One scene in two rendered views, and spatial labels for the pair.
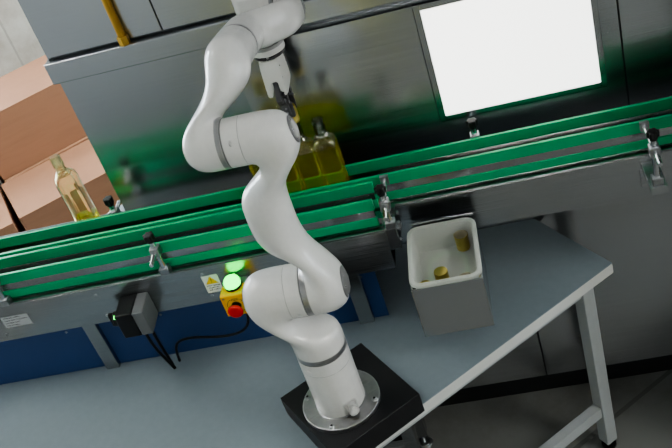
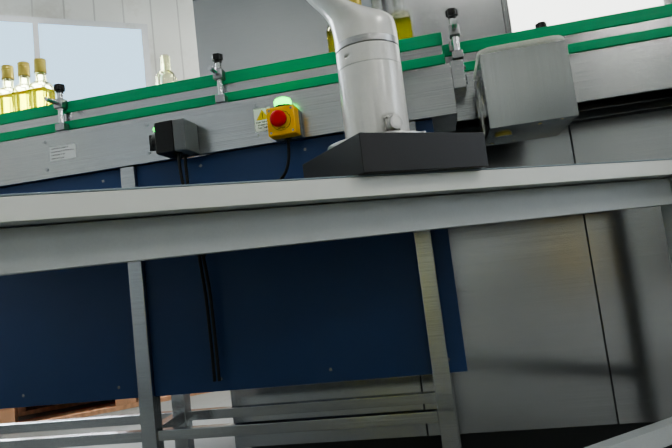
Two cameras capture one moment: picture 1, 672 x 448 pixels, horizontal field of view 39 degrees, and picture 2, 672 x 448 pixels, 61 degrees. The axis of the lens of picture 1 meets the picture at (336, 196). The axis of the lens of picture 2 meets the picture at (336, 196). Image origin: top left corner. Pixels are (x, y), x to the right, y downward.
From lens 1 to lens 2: 1.98 m
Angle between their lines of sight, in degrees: 41
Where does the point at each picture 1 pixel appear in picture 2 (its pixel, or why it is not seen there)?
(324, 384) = (363, 73)
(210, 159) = not seen: outside the picture
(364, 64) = not seen: outside the picture
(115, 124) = (223, 41)
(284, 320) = not seen: outside the picture
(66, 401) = not seen: hidden behind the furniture
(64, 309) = (111, 141)
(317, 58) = not seen: outside the picture
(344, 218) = (410, 53)
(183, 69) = not seen: outside the picture
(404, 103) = (476, 25)
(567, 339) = (643, 365)
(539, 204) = (616, 81)
